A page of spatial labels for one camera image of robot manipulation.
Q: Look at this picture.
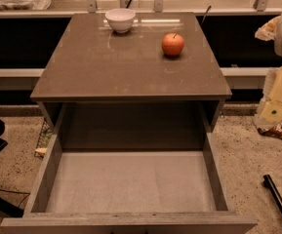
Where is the black cable on floor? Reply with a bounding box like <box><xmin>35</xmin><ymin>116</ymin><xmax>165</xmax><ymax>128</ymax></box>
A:
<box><xmin>0</xmin><ymin>175</ymin><xmax>31</xmax><ymax>210</ymax></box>

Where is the brown cabinet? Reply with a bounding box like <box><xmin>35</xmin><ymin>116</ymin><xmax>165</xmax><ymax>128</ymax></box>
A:
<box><xmin>31</xmin><ymin>13</ymin><xmax>231</xmax><ymax>151</ymax></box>

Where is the snack wrapper on floor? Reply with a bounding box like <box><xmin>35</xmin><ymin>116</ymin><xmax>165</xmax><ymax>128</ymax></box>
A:
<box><xmin>258</xmin><ymin>123</ymin><xmax>282</xmax><ymax>139</ymax></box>

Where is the red apple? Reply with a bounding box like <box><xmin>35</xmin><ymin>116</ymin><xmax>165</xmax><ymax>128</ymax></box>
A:
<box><xmin>161</xmin><ymin>33</ymin><xmax>184</xmax><ymax>57</ymax></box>

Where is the white ceramic bowl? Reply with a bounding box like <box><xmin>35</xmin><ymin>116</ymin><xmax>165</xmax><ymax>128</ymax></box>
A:
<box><xmin>105</xmin><ymin>8</ymin><xmax>136</xmax><ymax>33</ymax></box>

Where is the open top drawer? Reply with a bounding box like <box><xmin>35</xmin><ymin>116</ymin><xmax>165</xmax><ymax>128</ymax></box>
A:
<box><xmin>2</xmin><ymin>103</ymin><xmax>257</xmax><ymax>234</ymax></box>

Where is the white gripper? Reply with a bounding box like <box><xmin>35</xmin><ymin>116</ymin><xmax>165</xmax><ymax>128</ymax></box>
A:
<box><xmin>254</xmin><ymin>16</ymin><xmax>282</xmax><ymax>129</ymax></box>

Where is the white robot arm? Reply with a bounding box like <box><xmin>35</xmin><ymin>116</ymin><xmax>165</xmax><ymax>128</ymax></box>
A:
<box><xmin>254</xmin><ymin>14</ymin><xmax>282</xmax><ymax>129</ymax></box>

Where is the black bar on floor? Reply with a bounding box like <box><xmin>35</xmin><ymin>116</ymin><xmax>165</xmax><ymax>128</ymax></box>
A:
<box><xmin>262</xmin><ymin>174</ymin><xmax>282</xmax><ymax>234</ymax></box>

